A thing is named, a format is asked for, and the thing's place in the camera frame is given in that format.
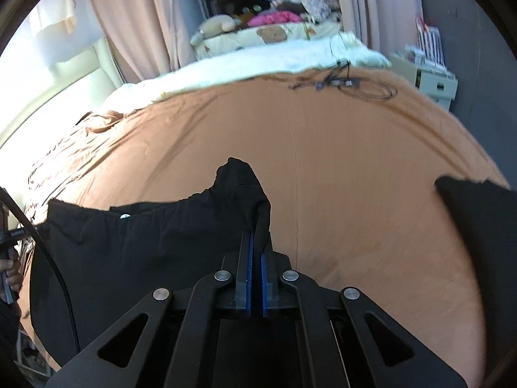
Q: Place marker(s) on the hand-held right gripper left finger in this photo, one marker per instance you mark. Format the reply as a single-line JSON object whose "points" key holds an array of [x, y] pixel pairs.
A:
{"points": [[250, 266]]}

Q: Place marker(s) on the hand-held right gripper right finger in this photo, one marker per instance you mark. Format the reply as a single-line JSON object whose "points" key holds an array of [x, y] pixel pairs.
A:
{"points": [[265, 287]]}

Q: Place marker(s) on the black coat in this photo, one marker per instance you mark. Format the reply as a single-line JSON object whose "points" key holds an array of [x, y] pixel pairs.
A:
{"points": [[141, 250]]}

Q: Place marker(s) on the person's left hand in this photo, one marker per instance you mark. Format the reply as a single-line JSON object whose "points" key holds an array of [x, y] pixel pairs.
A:
{"points": [[11, 270]]}

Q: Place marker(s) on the orange bed cover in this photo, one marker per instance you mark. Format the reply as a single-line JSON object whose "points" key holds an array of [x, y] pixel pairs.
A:
{"points": [[343, 149]]}

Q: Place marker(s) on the cream padded headboard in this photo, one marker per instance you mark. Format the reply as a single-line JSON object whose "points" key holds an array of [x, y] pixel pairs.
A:
{"points": [[60, 89]]}

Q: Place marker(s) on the white duvet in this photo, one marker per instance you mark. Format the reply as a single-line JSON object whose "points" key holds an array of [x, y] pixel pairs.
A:
{"points": [[250, 62]]}

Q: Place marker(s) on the white hanging garment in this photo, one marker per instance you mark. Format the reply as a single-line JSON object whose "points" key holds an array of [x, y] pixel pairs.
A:
{"points": [[54, 16]]}

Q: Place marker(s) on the bear print cushion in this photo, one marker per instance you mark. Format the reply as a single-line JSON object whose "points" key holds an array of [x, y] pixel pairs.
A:
{"points": [[266, 38]]}

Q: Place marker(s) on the beige plush toy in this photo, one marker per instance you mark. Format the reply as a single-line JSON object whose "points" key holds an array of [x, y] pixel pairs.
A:
{"points": [[212, 28]]}

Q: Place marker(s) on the pink cloth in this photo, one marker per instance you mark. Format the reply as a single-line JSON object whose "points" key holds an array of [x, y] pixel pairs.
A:
{"points": [[274, 18]]}

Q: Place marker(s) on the dark brown plush toy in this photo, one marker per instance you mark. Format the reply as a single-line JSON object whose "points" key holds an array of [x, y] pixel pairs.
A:
{"points": [[246, 15]]}

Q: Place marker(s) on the pink curtain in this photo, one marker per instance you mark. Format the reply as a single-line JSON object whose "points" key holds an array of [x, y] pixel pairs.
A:
{"points": [[375, 8], [153, 20]]}

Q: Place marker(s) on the white nightstand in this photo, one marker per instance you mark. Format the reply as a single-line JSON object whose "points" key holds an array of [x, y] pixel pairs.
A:
{"points": [[434, 85]]}

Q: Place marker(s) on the floral cloth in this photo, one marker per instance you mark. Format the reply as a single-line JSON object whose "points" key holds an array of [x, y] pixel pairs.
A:
{"points": [[307, 5]]}

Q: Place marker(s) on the striped paper bag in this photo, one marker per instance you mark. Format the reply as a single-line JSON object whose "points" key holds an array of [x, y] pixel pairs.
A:
{"points": [[430, 40]]}

